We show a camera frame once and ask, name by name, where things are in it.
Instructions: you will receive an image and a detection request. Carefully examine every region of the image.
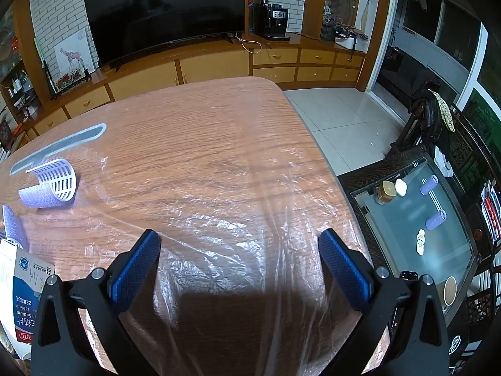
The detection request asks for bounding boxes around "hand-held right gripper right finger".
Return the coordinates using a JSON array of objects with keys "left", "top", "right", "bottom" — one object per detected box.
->
[{"left": 318, "top": 228, "right": 449, "bottom": 376}]

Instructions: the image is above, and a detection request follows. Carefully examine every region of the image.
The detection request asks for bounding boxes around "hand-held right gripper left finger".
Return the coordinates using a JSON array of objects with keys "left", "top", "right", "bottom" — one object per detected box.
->
[{"left": 30, "top": 228, "right": 162, "bottom": 376}]

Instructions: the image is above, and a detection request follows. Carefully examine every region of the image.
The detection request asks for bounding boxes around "white and blue medicine box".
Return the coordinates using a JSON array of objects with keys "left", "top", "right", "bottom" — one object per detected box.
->
[{"left": 0, "top": 239, "right": 56, "bottom": 361}]

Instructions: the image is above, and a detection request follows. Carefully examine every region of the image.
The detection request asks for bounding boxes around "glass coffee table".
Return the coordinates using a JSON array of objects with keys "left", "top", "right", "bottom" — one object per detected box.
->
[{"left": 338, "top": 149, "right": 483, "bottom": 322}]

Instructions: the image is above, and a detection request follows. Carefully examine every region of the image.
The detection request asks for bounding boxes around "amber jar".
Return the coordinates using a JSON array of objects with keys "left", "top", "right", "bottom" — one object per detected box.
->
[{"left": 376, "top": 180, "right": 396, "bottom": 205}]

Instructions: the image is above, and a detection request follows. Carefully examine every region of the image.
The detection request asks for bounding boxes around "cup with tan drink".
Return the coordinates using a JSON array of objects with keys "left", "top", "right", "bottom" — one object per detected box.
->
[{"left": 442, "top": 276, "right": 460, "bottom": 307}]

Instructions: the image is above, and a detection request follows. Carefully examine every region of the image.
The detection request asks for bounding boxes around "white and purple hair roller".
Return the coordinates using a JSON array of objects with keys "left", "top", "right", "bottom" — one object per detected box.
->
[{"left": 18, "top": 158, "right": 80, "bottom": 209}]

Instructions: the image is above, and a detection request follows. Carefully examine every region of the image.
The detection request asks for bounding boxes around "grey plastic strip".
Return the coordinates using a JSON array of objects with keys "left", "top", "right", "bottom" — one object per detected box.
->
[{"left": 10, "top": 123, "right": 107, "bottom": 175}]

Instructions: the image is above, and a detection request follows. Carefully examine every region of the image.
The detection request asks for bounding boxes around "row of books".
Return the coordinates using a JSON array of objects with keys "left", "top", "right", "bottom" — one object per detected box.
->
[{"left": 479, "top": 180, "right": 501, "bottom": 250}]

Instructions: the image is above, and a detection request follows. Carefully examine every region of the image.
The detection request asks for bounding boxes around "dark wooden chair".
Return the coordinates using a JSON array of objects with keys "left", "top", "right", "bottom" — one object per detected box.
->
[{"left": 389, "top": 80, "right": 455, "bottom": 154}]

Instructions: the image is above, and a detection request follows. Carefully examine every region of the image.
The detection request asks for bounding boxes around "patterned cloth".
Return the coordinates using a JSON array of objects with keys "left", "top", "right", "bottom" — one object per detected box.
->
[{"left": 428, "top": 89, "right": 456, "bottom": 132}]

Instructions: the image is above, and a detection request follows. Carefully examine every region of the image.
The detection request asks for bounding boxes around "cluttered wooden shelf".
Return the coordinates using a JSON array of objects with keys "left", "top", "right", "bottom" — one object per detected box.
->
[{"left": 0, "top": 63, "right": 44, "bottom": 126}]

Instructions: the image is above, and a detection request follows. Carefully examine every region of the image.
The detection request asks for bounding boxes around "wooden TV cabinet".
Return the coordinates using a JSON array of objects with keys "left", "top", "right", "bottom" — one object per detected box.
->
[{"left": 12, "top": 31, "right": 370, "bottom": 142}]

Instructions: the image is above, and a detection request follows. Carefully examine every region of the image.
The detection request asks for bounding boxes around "horse painting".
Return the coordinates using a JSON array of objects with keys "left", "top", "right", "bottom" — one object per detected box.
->
[{"left": 53, "top": 28, "right": 95, "bottom": 89}]

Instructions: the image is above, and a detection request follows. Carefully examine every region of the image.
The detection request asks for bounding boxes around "black flat television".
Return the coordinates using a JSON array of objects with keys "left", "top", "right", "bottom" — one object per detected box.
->
[{"left": 83, "top": 0, "right": 246, "bottom": 68}]

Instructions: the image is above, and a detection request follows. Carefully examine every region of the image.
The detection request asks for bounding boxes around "black coffee machine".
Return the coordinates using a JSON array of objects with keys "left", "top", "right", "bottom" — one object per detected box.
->
[{"left": 250, "top": 3, "right": 291, "bottom": 40}]

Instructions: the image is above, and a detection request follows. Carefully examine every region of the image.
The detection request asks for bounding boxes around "glass display cabinet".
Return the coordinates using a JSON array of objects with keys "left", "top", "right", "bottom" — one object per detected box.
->
[{"left": 321, "top": 0, "right": 361, "bottom": 40}]

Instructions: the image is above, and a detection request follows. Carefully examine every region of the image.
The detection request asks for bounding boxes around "white container with dark strap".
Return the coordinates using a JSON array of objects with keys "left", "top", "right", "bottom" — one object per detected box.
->
[{"left": 334, "top": 23, "right": 369, "bottom": 52}]

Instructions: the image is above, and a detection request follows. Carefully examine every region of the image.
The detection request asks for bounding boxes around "white cable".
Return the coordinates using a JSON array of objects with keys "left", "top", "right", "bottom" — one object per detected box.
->
[{"left": 235, "top": 37, "right": 271, "bottom": 54}]

